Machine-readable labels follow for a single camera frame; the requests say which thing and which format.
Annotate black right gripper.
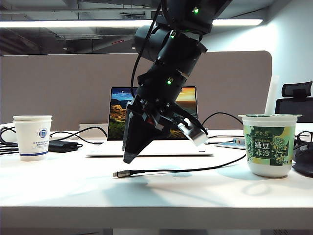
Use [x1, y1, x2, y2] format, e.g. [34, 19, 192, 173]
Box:
[122, 94, 205, 164]

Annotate black mesh office chair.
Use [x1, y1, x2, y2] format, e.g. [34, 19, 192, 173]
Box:
[274, 81, 313, 123]

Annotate grey-brown desk partition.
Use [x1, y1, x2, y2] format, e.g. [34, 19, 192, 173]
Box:
[0, 50, 273, 125]

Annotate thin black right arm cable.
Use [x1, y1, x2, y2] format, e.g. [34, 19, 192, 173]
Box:
[131, 2, 162, 98]

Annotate black wire-frame eyeglasses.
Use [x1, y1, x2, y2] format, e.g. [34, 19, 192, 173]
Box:
[293, 131, 313, 149]

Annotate black cable bundle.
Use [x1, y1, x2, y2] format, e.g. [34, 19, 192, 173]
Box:
[0, 126, 20, 155]

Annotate green white dessert cup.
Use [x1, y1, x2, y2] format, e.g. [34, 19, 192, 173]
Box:
[238, 113, 303, 178]

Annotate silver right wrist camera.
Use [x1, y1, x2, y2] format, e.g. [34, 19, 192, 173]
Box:
[177, 117, 209, 147]

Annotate black power adapter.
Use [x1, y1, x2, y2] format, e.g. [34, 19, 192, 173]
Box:
[48, 141, 83, 154]

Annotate white laptop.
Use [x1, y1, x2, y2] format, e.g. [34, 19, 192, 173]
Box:
[85, 86, 215, 157]

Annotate black charger cable silver plug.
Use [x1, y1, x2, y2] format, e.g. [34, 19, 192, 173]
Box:
[112, 135, 247, 178]

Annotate white paper cup blue logo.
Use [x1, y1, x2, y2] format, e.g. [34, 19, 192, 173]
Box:
[12, 115, 53, 162]

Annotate white drinking straw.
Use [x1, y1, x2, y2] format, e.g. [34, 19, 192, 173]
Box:
[265, 75, 280, 115]

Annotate black adapter cable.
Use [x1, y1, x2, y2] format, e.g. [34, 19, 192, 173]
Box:
[48, 126, 108, 145]

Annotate flat blue white booklet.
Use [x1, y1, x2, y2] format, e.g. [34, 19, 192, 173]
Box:
[214, 138, 246, 150]

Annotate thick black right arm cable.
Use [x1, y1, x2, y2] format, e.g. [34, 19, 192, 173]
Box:
[202, 112, 243, 129]

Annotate long ceiling light strip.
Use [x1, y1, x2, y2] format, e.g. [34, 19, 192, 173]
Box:
[0, 19, 264, 29]

